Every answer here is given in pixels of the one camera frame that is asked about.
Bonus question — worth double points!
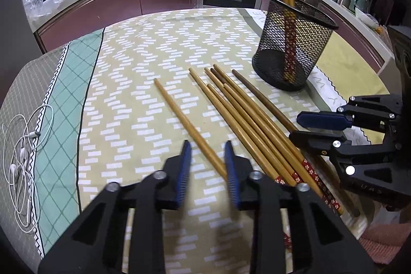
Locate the person's right forearm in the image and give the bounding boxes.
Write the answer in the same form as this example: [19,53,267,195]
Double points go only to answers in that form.
[358,221,411,265]

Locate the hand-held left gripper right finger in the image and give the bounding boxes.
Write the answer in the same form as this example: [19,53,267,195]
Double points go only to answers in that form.
[224,140,376,274]

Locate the dark brown chopstick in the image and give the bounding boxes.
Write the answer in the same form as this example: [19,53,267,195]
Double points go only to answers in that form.
[232,69,362,217]

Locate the bunch of bamboo chopsticks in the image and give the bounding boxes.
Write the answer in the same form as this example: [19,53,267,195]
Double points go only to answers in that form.
[188,64,344,217]

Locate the black mesh utensil holder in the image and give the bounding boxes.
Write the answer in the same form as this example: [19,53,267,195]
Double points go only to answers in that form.
[252,0,339,91]

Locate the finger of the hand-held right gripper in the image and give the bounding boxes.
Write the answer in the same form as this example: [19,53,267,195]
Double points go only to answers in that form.
[296,93,403,133]
[288,130,399,179]

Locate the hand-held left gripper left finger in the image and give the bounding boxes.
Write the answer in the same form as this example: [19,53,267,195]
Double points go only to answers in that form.
[38,139,193,274]

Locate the pink kitchen cabinets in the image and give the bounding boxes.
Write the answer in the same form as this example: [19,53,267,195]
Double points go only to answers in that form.
[34,0,203,54]

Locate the white wired earphones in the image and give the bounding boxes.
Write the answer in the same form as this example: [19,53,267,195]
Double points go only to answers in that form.
[2,104,55,234]

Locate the patterned tablecloth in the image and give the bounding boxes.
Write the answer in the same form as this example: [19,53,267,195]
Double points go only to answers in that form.
[0,7,395,274]

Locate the clear plastic bag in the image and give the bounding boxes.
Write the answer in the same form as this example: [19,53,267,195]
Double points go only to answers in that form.
[24,0,53,19]

